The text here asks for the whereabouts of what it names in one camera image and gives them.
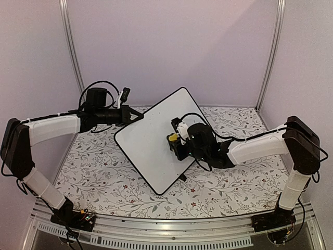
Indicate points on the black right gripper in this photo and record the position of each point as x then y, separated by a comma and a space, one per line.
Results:
181, 154

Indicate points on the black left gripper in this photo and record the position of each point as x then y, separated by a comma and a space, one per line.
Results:
126, 111

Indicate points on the white whiteboard black frame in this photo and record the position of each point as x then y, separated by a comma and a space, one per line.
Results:
145, 144

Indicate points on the yellow black whiteboard eraser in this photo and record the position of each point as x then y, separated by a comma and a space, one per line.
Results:
172, 137

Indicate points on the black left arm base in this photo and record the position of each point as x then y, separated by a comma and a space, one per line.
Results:
67, 216

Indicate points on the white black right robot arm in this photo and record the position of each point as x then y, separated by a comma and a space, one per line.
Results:
293, 138

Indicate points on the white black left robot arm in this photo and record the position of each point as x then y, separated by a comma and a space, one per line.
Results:
23, 136

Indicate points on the black whiteboard stand foot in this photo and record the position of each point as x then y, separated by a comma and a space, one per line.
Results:
183, 177

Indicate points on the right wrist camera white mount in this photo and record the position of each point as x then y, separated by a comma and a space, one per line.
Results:
181, 129

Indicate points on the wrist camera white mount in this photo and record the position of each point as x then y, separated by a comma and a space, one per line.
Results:
181, 129
122, 97

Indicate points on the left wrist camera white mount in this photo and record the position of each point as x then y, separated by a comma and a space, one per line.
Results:
122, 97

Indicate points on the aluminium front rail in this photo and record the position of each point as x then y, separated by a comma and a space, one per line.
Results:
111, 232

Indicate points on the aluminium corner post left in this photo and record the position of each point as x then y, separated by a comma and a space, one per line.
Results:
64, 11

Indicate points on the aluminium corner post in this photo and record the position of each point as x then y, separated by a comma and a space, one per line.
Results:
64, 11
278, 26

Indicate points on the aluminium corner post right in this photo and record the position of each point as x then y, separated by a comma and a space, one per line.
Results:
278, 26

